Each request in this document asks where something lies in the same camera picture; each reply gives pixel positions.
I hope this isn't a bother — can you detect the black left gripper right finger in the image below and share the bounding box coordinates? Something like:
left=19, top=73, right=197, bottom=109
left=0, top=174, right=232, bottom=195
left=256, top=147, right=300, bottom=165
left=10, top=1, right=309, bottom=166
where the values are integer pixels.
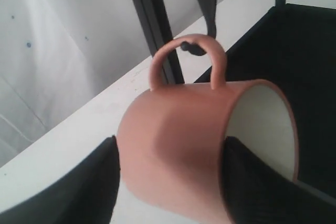
left=222, top=136, right=335, bottom=223

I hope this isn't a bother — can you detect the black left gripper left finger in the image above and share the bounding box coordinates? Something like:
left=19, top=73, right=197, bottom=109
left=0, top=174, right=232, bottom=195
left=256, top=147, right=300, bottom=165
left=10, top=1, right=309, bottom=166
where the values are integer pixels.
left=1, top=136, right=120, bottom=223

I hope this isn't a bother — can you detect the pink ceramic mug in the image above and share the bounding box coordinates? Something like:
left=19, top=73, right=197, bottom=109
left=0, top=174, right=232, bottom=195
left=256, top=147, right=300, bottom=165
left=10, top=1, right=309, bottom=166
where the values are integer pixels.
left=117, top=34, right=299, bottom=223

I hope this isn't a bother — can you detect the black two-tier metal rack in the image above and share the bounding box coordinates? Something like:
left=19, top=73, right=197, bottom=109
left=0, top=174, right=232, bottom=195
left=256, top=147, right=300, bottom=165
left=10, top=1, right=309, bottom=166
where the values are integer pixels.
left=133, top=0, right=335, bottom=198

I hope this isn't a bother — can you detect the black metal hook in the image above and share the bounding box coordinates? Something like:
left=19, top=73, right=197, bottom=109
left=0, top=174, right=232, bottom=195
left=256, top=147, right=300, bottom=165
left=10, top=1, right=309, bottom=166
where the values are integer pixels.
left=180, top=0, right=219, bottom=57

